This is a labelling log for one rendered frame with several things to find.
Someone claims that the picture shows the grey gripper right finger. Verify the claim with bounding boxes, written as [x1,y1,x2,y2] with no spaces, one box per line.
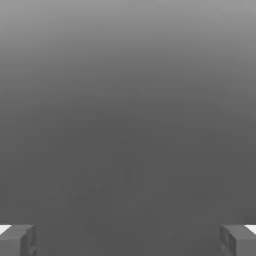
[218,224,256,256]

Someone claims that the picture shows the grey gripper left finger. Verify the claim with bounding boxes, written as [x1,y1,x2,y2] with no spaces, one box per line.
[0,224,38,256]

